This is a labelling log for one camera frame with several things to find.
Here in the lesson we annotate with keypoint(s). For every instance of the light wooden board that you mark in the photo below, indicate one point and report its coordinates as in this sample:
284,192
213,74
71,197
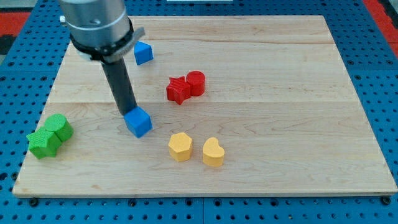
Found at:
277,97

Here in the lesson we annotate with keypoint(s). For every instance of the red cylinder block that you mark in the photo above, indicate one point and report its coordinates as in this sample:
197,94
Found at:
196,80

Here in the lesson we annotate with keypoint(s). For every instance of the yellow hexagon block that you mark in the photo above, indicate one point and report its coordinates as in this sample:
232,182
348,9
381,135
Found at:
180,147

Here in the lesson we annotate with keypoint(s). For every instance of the green star block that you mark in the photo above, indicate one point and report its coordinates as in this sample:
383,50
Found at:
43,143

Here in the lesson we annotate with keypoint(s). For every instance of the green cylinder block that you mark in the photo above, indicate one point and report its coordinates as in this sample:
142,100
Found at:
58,124

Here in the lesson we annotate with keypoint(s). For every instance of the red star block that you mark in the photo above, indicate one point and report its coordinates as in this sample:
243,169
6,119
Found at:
178,90

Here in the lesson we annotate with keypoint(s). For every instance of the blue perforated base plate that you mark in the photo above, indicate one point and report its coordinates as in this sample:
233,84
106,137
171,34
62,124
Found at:
33,44

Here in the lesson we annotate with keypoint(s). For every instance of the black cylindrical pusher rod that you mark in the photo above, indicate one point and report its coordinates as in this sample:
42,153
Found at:
118,79

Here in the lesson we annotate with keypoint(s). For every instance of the blue cube block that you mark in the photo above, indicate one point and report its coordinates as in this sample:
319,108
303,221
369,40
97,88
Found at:
138,122

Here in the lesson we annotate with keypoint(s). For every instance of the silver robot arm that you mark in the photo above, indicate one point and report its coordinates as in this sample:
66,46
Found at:
100,29

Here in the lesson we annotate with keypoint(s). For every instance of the yellow heart block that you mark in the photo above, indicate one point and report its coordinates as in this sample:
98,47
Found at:
213,153

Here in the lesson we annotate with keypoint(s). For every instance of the blue wedge block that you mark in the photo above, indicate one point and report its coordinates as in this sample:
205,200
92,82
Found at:
143,53

